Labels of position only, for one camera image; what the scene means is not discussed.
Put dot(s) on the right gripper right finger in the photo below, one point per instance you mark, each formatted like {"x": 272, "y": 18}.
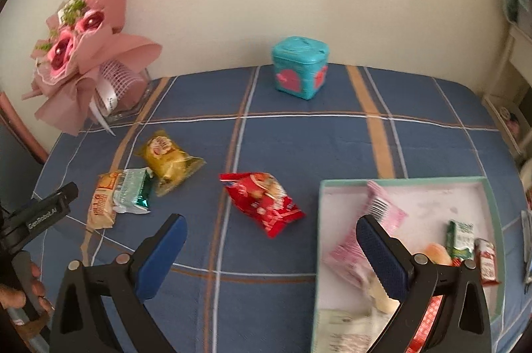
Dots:
{"x": 462, "y": 323}

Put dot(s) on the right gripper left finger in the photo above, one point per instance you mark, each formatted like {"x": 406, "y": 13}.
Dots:
{"x": 80, "y": 322}

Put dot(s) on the red patterned packet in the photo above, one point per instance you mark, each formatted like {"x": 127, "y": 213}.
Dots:
{"x": 425, "y": 327}

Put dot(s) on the jelly pudding cup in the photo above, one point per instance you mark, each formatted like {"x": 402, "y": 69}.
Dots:
{"x": 438, "y": 254}

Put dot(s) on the red white milk biscuit packet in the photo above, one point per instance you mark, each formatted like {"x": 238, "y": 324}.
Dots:
{"x": 485, "y": 257}

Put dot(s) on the orange white bread packet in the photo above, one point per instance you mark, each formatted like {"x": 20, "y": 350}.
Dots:
{"x": 100, "y": 214}

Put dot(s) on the green biscuit packet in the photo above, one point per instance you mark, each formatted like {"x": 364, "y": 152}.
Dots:
{"x": 460, "y": 240}

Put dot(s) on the clear steamed bun packet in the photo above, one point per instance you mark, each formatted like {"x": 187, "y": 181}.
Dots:
{"x": 381, "y": 301}

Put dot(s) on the white cake packet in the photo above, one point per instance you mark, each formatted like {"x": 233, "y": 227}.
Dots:
{"x": 342, "y": 331}

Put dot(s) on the mint green wafer packet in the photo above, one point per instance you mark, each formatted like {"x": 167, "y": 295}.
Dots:
{"x": 132, "y": 191}

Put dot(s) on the pink snack packet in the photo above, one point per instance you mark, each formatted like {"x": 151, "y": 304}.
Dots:
{"x": 347, "y": 259}

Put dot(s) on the yellow cake packet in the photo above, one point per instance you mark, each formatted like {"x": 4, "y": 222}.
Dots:
{"x": 168, "y": 161}

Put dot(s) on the red crinkled snack bag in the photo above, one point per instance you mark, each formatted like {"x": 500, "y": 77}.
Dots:
{"x": 260, "y": 196}

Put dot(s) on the teal rimmed white tray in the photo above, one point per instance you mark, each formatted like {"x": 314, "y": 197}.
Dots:
{"x": 430, "y": 204}

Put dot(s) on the smartphone on stand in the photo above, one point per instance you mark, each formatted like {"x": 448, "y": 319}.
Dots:
{"x": 527, "y": 236}

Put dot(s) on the pink flower bouquet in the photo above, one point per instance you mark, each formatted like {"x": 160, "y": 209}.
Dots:
{"x": 84, "y": 36}

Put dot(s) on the white shelf furniture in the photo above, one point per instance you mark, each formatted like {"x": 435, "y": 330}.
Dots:
{"x": 508, "y": 93}

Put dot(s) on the blue plaid tablecloth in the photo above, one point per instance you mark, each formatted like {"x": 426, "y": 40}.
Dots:
{"x": 233, "y": 288}

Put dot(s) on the teal toy chest box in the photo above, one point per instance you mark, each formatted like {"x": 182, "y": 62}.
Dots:
{"x": 300, "y": 66}

